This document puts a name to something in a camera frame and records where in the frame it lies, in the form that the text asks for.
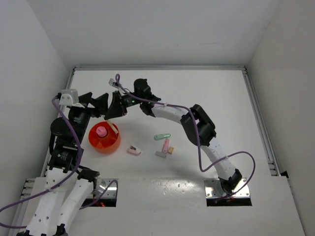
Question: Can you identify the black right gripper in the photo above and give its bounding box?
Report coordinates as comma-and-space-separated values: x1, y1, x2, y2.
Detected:
105, 91, 143, 120

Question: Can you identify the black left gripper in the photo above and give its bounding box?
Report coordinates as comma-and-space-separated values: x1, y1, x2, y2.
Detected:
71, 92, 108, 144

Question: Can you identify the pink glue stick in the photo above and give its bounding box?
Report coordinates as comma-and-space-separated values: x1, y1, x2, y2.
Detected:
96, 126, 108, 138

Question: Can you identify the orange round desk organizer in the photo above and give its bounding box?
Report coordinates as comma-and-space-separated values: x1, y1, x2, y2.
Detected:
88, 121, 121, 154

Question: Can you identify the yellow pen with clear cap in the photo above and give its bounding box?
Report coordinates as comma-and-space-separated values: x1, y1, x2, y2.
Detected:
106, 120, 119, 135

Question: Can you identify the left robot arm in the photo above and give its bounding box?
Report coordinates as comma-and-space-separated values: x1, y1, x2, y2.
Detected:
18, 89, 108, 236

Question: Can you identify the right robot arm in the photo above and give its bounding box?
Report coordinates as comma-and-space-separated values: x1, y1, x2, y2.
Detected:
105, 74, 242, 195

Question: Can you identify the green correction tape case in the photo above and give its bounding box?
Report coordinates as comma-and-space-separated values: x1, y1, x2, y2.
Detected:
154, 133, 171, 141

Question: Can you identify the grey eraser block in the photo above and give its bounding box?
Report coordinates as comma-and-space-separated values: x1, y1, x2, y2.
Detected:
155, 151, 167, 158

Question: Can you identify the pink correction tape case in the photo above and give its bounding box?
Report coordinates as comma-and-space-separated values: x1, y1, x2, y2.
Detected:
162, 138, 169, 154

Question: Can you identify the yellow eraser block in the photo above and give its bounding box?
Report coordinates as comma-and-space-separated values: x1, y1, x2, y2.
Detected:
168, 147, 174, 154

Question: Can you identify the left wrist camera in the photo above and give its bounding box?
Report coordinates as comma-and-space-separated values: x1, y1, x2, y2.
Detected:
59, 89, 79, 107

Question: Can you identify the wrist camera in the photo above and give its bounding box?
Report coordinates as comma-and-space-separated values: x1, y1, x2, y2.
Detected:
109, 78, 118, 88
59, 89, 79, 107

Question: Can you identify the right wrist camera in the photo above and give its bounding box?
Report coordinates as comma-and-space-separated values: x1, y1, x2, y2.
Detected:
109, 78, 118, 88

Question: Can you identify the aluminium frame rail left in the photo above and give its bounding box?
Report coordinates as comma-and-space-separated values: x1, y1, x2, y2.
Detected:
39, 68, 76, 177

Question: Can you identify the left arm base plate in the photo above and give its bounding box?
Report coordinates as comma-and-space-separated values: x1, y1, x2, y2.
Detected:
92, 178, 118, 199

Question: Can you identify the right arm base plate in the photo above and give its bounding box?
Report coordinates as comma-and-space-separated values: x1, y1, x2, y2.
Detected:
204, 177, 250, 198

